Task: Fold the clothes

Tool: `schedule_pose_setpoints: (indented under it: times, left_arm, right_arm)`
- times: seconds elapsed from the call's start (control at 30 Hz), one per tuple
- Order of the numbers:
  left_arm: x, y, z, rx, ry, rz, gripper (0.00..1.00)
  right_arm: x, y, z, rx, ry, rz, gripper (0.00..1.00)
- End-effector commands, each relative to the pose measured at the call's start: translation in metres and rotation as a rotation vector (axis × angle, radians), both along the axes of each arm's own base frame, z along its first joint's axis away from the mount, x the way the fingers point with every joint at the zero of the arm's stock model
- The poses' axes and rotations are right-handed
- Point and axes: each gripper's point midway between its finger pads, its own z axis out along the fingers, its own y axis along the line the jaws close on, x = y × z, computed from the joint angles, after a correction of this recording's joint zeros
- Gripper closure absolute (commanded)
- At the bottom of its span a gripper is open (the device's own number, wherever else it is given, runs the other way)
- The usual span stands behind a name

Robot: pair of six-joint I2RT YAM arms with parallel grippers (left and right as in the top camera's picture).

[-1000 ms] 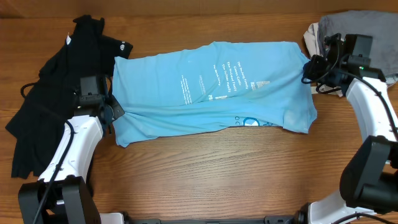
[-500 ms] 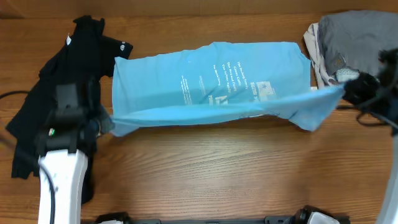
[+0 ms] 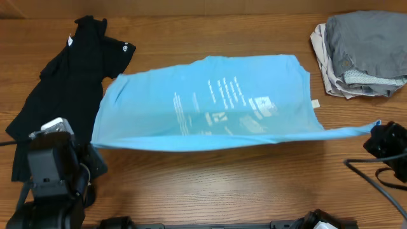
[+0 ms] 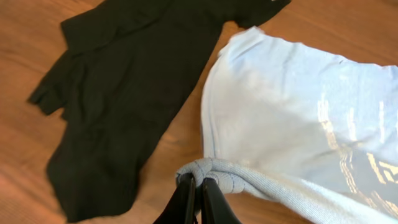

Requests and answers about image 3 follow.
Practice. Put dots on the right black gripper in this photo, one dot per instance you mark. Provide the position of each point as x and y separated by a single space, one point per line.
379 137

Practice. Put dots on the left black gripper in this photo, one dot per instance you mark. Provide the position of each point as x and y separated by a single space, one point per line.
89 152

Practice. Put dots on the grey folded garment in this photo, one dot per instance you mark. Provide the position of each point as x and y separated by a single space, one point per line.
373 42

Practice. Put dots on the light blue printed t-shirt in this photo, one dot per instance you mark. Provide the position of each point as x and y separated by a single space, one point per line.
213 103

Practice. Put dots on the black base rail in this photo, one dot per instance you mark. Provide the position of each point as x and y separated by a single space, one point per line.
316 219

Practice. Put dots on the black t-shirt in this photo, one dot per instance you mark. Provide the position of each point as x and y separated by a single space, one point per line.
70 87

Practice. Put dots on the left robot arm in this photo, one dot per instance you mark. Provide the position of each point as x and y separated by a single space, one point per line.
60 187

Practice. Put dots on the beige folded garment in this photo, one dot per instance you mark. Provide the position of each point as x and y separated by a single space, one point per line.
333 85

